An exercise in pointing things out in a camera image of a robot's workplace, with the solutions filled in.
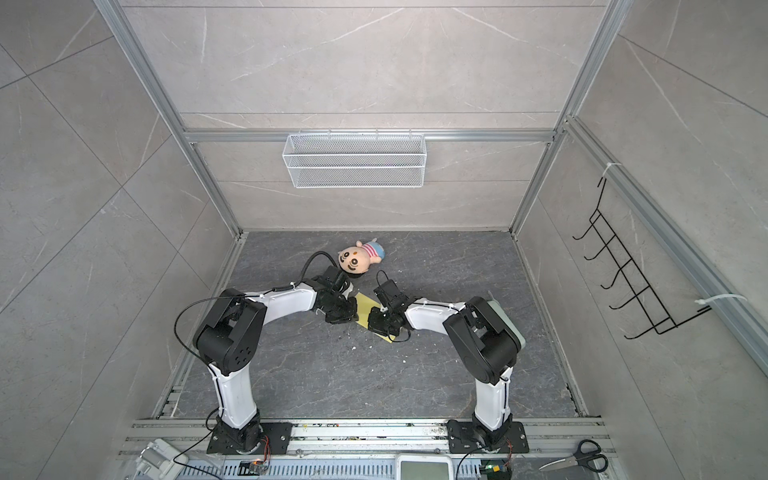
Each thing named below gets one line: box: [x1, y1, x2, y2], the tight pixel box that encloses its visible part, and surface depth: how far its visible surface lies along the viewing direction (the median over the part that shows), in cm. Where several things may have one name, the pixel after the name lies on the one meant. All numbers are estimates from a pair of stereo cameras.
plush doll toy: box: [338, 238, 386, 275], surface depth 105 cm
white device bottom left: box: [134, 438, 188, 480], surface depth 70 cm
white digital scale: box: [395, 454, 454, 480], surface depth 67 cm
